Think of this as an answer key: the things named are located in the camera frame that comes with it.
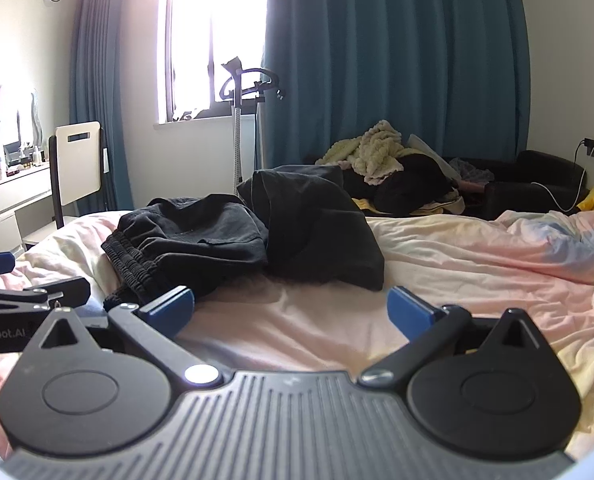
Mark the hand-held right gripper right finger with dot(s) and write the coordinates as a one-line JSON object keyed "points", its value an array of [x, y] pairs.
{"points": [[409, 312]]}

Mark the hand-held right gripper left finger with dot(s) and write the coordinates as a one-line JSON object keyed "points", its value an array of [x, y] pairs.
{"points": [[169, 307]]}

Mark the faded black jeans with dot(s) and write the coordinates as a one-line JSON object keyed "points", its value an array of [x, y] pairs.
{"points": [[192, 235]]}

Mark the white dresser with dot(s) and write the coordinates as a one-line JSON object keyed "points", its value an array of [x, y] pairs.
{"points": [[12, 200]]}

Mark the yellow cloth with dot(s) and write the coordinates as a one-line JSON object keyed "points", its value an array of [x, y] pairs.
{"points": [[367, 205]]}

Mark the black clothing heap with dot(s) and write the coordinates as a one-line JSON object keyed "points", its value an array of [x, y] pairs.
{"points": [[407, 185]]}

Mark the white folding chair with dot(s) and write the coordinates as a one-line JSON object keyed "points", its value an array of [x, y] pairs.
{"points": [[79, 160]]}

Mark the wavy mirror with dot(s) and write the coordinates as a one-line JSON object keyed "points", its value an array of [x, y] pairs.
{"points": [[14, 115]]}

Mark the grey crumpled cloth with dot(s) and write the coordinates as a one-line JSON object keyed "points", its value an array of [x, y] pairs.
{"points": [[472, 170]]}

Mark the white pillow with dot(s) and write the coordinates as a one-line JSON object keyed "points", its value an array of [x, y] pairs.
{"points": [[427, 152]]}

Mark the cream fleece blanket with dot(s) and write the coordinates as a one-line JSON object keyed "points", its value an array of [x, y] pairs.
{"points": [[372, 152]]}

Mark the garment steamer stand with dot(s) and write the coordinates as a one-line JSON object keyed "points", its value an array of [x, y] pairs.
{"points": [[237, 125]]}

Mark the narrow blue curtain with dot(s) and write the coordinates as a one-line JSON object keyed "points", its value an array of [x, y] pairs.
{"points": [[102, 60]]}

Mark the wide blue curtain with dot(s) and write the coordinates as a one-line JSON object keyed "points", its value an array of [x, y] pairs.
{"points": [[392, 50]]}

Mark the window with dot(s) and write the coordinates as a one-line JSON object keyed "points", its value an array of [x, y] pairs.
{"points": [[212, 35]]}

